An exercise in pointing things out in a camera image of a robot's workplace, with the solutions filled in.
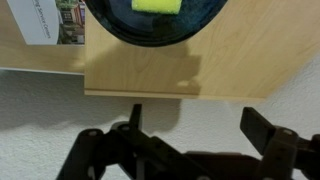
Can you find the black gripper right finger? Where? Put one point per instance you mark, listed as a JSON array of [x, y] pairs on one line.
[[280, 146]]

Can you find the white printed brochure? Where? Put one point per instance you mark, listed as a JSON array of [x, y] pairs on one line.
[[36, 23]]

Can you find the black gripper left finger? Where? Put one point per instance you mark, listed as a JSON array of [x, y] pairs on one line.
[[133, 150]]

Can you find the light wooden end table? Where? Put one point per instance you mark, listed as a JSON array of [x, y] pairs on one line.
[[233, 56]]

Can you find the yellow-green sponge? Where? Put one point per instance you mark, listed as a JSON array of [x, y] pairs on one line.
[[156, 6]]

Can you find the black round bowl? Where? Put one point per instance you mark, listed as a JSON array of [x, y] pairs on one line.
[[150, 31]]

